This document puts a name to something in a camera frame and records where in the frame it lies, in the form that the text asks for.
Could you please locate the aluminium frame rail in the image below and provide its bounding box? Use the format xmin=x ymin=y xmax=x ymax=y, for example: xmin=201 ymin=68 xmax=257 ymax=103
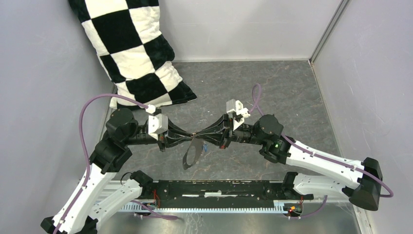
xmin=308 ymin=0 xmax=351 ymax=66

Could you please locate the black white checkered pillow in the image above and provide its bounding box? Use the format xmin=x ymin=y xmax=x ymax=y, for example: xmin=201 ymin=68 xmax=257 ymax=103
xmin=69 ymin=0 xmax=197 ymax=110

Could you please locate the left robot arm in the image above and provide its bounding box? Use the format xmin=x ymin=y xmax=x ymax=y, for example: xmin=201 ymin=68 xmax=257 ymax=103
xmin=41 ymin=108 xmax=193 ymax=234

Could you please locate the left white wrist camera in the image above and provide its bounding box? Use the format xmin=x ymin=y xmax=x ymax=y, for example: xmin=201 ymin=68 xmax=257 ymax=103
xmin=146 ymin=104 xmax=169 ymax=140

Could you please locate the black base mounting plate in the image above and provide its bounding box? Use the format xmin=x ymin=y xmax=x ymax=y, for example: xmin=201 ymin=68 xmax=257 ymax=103
xmin=122 ymin=179 xmax=314 ymax=209

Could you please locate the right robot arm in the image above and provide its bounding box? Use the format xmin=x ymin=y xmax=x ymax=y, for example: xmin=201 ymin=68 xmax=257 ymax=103
xmin=192 ymin=114 xmax=384 ymax=211

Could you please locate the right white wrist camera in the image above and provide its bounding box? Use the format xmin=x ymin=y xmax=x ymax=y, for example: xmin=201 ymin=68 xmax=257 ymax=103
xmin=226 ymin=99 xmax=250 ymax=130

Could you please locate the white slotted cable duct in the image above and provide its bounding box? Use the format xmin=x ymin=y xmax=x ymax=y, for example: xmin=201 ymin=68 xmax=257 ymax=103
xmin=119 ymin=202 xmax=297 ymax=215

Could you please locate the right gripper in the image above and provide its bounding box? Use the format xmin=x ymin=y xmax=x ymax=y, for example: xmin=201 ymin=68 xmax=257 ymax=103
xmin=194 ymin=113 xmax=265 ymax=150

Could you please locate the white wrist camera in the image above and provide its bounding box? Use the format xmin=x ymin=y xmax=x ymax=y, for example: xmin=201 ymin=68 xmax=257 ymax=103
xmin=226 ymin=99 xmax=250 ymax=130
xmin=146 ymin=104 xmax=169 ymax=140

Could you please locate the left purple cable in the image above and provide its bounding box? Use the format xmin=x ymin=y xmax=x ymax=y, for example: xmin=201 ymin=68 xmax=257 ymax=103
xmin=51 ymin=94 xmax=180 ymax=234

